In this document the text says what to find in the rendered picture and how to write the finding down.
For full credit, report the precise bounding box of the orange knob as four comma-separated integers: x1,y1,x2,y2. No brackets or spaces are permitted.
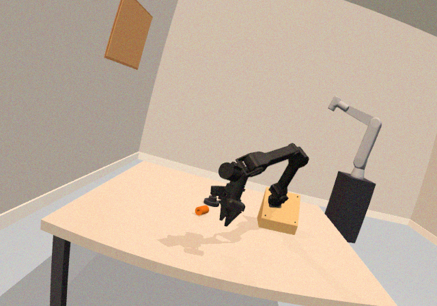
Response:
195,205,209,215

